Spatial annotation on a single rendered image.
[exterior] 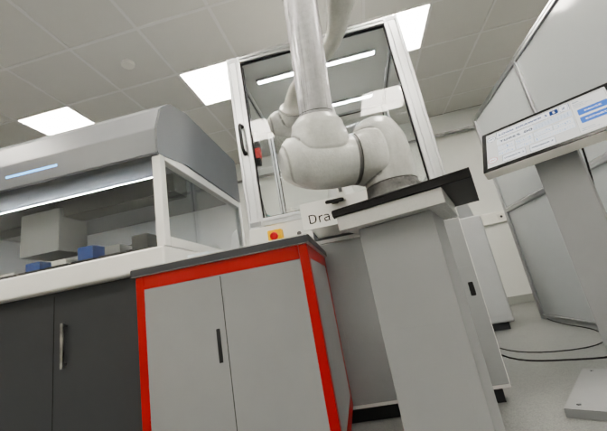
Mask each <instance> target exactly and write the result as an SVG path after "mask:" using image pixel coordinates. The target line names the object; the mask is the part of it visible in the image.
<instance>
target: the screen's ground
mask: <svg viewBox="0 0 607 431"><path fill-rule="evenodd" d="M606 98H607V90H606V89H605V87H602V88H599V89H597V90H594V91H592V92H589V93H587V94H585V95H582V96H581V97H579V98H575V99H573V100H570V101H568V102H566V103H568V105H569V108H570V109H568V110H566V111H564V112H562V113H559V114H557V115H554V116H552V117H555V116H558V115H560V114H563V113H565V112H567V111H569V110H571V112H572V116H570V117H574V121H575V123H576V127H574V128H571V129H569V130H566V131H565V132H562V133H559V134H557V135H554V137H555V138H556V143H554V144H552V145H556V144H559V143H561V142H564V141H566V140H569V139H572V138H574V137H577V136H581V135H583V134H586V133H589V132H592V131H594V130H596V129H599V128H602V127H604V126H607V114H606V115H604V116H601V117H597V118H595V119H592V120H590V121H587V122H585V123H582V122H581V119H580V117H583V116H586V115H588V114H591V113H593V112H595V111H598V110H600V109H603V108H607V105H606V106H603V107H600V108H597V109H595V110H592V111H590V112H587V113H585V114H582V115H581V116H579V115H578V113H577V110H578V109H580V108H584V107H587V106H589V105H592V104H593V103H596V102H598V101H601V100H603V99H606ZM566 103H564V104H566ZM564 104H562V105H560V106H563V105H564ZM560 106H557V107H555V108H558V107H560ZM552 109H554V108H551V109H549V110H547V111H550V110H552ZM547 111H545V112H543V113H546V112H547ZM543 113H540V114H538V115H537V116H539V115H541V114H543ZM533 117H536V116H533ZM533 117H531V118H533ZM552 117H549V118H552ZM549 118H547V119H544V120H542V121H539V122H537V123H535V124H538V123H540V122H543V121H545V120H548V119H549ZM568 118H569V117H567V118H564V119H562V120H559V121H557V122H560V121H563V120H565V119H568ZM529 119H530V118H528V119H526V120H529ZM526 120H523V121H521V122H519V123H522V122H524V121H526ZM557 122H555V123H557ZM519 123H517V124H519ZM555 123H553V124H555ZM517 124H515V125H517ZM535 124H533V125H535ZM553 124H550V125H548V126H551V125H553ZM515 125H513V126H515ZM533 125H531V126H533ZM510 127H512V126H509V127H507V128H510ZM528 127H530V126H527V127H524V128H522V129H520V130H518V131H516V132H513V133H511V134H508V135H506V136H503V137H501V138H498V139H497V137H496V141H494V142H491V143H489V144H487V159H491V158H492V157H495V156H497V155H498V146H499V145H503V144H506V143H507V142H510V141H512V140H515V139H517V138H520V137H522V136H525V135H524V133H523V129H525V128H528ZM544 127H547V126H544ZM544 127H541V128H539V129H542V128H544ZM507 128H504V129H502V130H505V129H507ZM539 129H537V130H535V131H538V130H539ZM502 130H500V131H502ZM500 131H498V132H496V133H499V132H500ZM535 131H532V132H530V133H533V132H535ZM496 133H493V134H491V135H489V136H486V143H487V139H488V138H491V137H493V136H495V135H496ZM530 133H527V134H526V135H528V134H530ZM550 137H552V136H550ZM550 137H548V138H550ZM545 139H547V138H545ZM545 139H543V140H545ZM543 140H540V141H543ZM540 141H537V142H540ZM537 142H536V143H537ZM533 144H535V143H533ZM533 144H532V145H533ZM529 146H530V145H526V146H524V147H526V151H527V153H526V154H524V155H529V154H531V153H534V152H536V151H539V150H541V149H544V148H547V147H549V146H551V145H548V146H545V147H542V148H539V149H537V150H535V151H532V152H530V148H529ZM507 154H508V153H507ZM504 155H506V154H504ZM524 155H520V156H518V157H515V158H512V159H510V160H508V161H511V160H514V159H517V158H520V157H521V156H524ZM508 161H505V162H503V160H502V155H500V156H498V162H496V163H493V164H489V165H488V169H489V168H491V167H494V166H497V165H499V164H504V163H506V162H508Z"/></svg>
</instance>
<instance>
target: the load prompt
mask: <svg viewBox="0 0 607 431"><path fill-rule="evenodd" d="M568 109H570V108H569V105H568V103H566V104H564V105H563V106H560V107H558V108H554V109H552V110H550V111H547V112H546V113H543V114H541V115H539V116H536V117H533V118H531V119H529V120H526V121H524V122H522V123H519V124H517V125H515V126H512V127H510V128H507V129H505V130H502V131H500V132H499V133H496V137H497V139H498V138H501V137H503V136H506V135H508V134H511V133H513V132H516V131H518V130H520V129H522V128H524V127H527V126H531V125H533V124H535V123H537V122H539V121H542V120H544V119H547V118H549V117H552V116H554V115H557V114H559V113H562V112H564V111H566V110H568Z"/></svg>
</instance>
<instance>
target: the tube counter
mask: <svg viewBox="0 0 607 431"><path fill-rule="evenodd" d="M570 116H572V112H571V110H569V111H567V112H565V113H563V114H560V115H558V116H555V117H552V118H549V119H548V120H545V121H543V122H540V123H538V124H535V125H533V126H530V127H528V128H525V129H523V133H524V135H525V134H527V133H530V132H532V131H535V130H537V129H539V128H541V127H544V126H548V125H550V124H553V123H555V122H557V121H559V120H562V119H564V118H567V117H570Z"/></svg>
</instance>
